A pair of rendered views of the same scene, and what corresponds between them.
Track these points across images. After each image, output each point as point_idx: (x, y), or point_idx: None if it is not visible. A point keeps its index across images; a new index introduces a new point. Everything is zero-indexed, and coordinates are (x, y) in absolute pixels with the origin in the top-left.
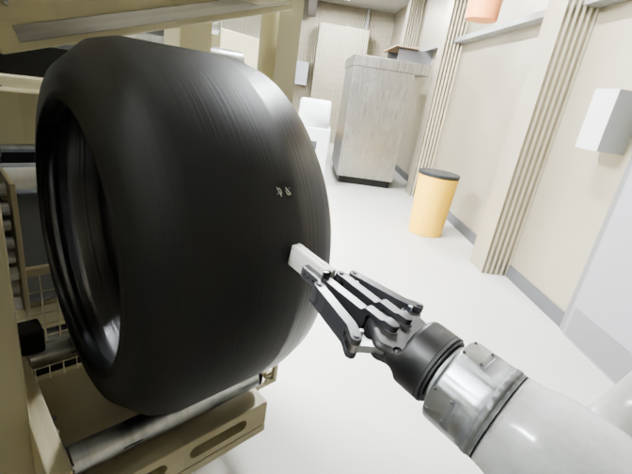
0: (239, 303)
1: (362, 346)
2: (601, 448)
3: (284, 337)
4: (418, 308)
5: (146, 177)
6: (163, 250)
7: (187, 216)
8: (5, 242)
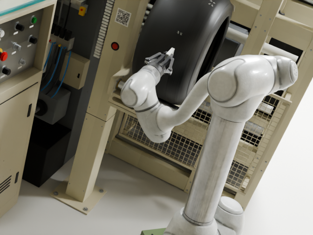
0: (152, 53)
1: (146, 61)
2: (137, 75)
3: (166, 78)
4: (169, 69)
5: (151, 13)
6: (144, 30)
7: (151, 24)
8: (135, 19)
